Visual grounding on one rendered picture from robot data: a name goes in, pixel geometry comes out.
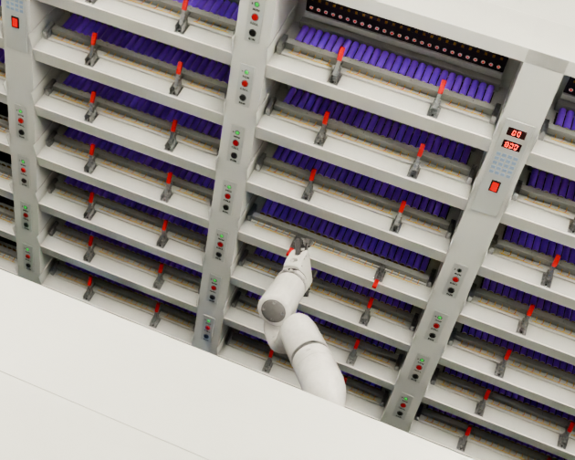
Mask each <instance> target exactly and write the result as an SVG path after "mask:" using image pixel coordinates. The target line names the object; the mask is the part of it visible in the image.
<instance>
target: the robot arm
mask: <svg viewBox="0 0 575 460"><path fill-rule="evenodd" d="M312 244H313V240H309V239H308V238H305V239H303V240H302V239H300V238H299V239H296V247H295V250H292V251H291V252H290V254H289V255H288V257H287V260H286V262H285V264H284V267H283V270H282V271H280V272H279V274H278V275H277V277H276V278H275V280H274V281H273V282H272V284H271V285H270V286H269V288H268V289H267V291H266V292H265V294H264V295H263V296H262V298H261V299H260V300H259V301H258V305H257V310H258V313H259V315H260V317H261V318H262V319H263V320H264V332H265V336H266V339H267V343H268V345H269V347H270V348H271V350H273V351H274V352H277V353H282V354H287V356H288V358H289V360H290V363H291V365H292V367H293V370H294V372H295V373H296V376H297V378H298V382H299V384H300V387H301V390H302V391H304V392H308V393H310V394H313V395H315V396H318V397H319V398H322V399H324V400H327V401H329V402H332V403H336V404H337V405H340V406H342V407H345V402H346V386H345V381H344V379H343V376H342V373H341V371H340V368H339V366H338V364H337V362H335V360H334V358H333V356H332V354H331V352H330V350H329V347H328V345H327V344H326V342H325V340H324V339H323V337H322V335H321V334H320V332H319V329H318V327H317V325H316V324H315V322H314V321H313V320H312V319H311V318H310V317H309V316H307V315H305V314H302V313H296V311H297V307H298V303H299V301H300V300H301V299H302V298H303V297H308V293H309V290H311V283H313V278H314V277H315V276H316V275H317V274H318V271H317V270H311V265H310V259H309V253H308V248H309V247H311V245H312ZM301 248H305V250H301Z"/></svg>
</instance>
